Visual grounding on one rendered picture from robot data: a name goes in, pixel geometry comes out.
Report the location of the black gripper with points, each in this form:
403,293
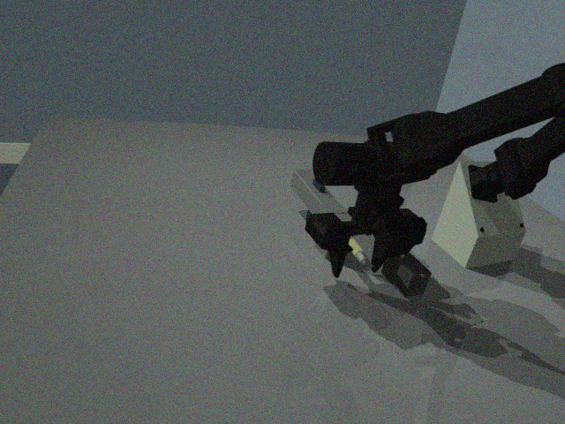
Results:
331,234

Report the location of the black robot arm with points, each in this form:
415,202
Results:
428,141

